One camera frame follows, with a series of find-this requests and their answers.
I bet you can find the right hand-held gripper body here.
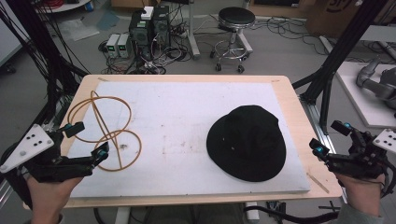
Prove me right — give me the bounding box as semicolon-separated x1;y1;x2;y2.
324;128;396;181

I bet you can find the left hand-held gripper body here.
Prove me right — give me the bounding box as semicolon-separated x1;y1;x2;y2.
0;123;95;184

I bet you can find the tan looped rope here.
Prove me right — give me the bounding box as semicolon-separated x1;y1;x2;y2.
66;90;143;173

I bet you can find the black bucket hat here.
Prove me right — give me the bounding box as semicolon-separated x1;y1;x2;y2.
205;105;288;183

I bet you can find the person's right hand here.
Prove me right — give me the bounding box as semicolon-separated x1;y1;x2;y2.
335;173;386;217

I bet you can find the person's left hand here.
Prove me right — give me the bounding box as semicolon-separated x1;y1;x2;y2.
25;175;84;224

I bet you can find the white platform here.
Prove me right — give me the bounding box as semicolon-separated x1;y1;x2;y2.
334;61;396;130

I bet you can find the tan tape strip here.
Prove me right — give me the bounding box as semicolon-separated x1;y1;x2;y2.
305;172;331;195

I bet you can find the light wooden table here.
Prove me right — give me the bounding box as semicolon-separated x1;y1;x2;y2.
22;73;344;210

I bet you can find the white foam board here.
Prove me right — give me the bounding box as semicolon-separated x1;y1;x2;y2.
66;80;312;199

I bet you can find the grey power supply unit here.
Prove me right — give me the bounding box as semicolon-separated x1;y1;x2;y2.
117;33;134;60
105;33;121;59

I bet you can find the clear plastic sheet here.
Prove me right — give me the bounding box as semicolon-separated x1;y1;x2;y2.
58;18;101;42

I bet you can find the brown cardboard box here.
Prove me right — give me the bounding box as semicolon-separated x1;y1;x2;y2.
305;0;396;39

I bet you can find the white round table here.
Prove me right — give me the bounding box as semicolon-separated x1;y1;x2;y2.
35;0;92;14

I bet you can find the small white box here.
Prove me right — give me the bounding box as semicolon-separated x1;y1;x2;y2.
140;6;155;21

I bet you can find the grey desk leg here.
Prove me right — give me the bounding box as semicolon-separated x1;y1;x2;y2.
186;0;202;61

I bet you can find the black round stool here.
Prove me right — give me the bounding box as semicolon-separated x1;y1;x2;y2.
209;6;257;75

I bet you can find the aluminium rail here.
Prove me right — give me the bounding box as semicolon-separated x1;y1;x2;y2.
299;95;349;203

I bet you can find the thick black hose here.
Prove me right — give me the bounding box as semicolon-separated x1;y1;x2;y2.
243;205;341;224

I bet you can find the black metal frame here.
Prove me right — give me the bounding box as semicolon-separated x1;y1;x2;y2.
291;0;390;135

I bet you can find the black frame with cables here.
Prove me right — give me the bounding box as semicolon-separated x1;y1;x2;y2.
0;0;90;132

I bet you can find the white wall panel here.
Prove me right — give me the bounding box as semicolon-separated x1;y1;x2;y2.
0;18;23;67

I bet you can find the tangle of floor cables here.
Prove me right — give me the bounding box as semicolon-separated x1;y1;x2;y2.
98;18;194;76

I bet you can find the black floor cable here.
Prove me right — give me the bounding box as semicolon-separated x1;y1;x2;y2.
251;16;332;56

